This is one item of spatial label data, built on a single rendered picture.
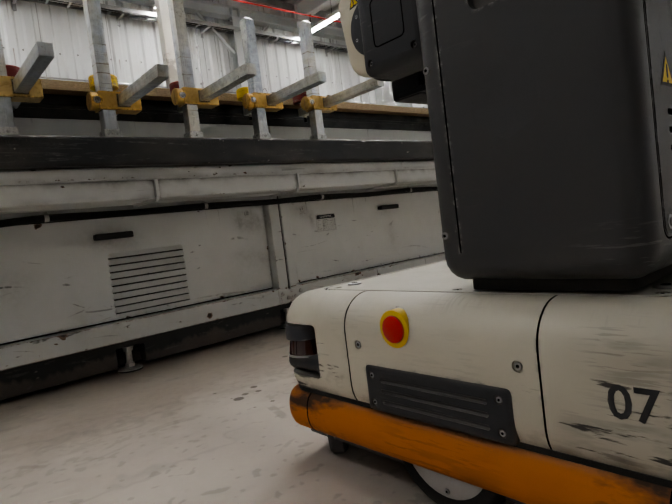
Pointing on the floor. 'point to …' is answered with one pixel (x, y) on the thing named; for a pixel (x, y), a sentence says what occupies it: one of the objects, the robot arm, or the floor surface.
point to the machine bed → (189, 251)
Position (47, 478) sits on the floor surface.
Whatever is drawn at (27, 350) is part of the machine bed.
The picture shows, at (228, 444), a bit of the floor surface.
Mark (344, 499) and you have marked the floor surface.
